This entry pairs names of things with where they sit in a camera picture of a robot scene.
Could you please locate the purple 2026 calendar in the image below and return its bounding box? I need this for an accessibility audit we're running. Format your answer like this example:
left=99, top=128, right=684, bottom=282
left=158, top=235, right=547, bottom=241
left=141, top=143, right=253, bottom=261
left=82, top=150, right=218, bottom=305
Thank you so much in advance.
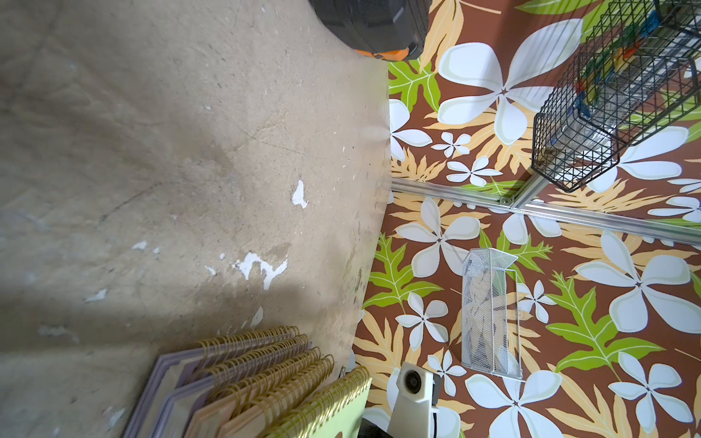
left=146, top=334, right=310, bottom=437
left=123, top=326, right=299, bottom=437

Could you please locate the white wire basket right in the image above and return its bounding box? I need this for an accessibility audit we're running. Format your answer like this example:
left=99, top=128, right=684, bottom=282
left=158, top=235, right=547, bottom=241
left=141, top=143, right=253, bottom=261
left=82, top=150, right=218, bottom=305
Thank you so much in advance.
left=461, top=248, right=523, bottom=381

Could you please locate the green 2026 calendar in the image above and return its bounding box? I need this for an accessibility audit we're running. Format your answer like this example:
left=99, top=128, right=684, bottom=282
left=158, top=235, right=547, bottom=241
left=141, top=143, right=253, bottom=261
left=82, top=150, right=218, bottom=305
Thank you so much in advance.
left=263, top=367, right=372, bottom=438

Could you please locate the pink 2026 calendar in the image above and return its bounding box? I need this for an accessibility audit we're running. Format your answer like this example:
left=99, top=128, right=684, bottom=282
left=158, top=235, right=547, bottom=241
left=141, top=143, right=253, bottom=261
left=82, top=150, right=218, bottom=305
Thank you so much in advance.
left=217, top=354, right=335, bottom=437
left=182, top=347, right=321, bottom=437

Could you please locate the black case orange latch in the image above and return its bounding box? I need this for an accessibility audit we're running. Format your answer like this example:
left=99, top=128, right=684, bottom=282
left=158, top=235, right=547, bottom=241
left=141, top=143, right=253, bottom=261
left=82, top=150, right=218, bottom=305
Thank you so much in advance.
left=310, top=0, right=432, bottom=62

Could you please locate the black wire basket back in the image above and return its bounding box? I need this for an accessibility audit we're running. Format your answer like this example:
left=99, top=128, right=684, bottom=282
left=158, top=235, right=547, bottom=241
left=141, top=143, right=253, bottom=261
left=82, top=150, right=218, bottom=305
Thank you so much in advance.
left=531, top=1, right=700, bottom=193

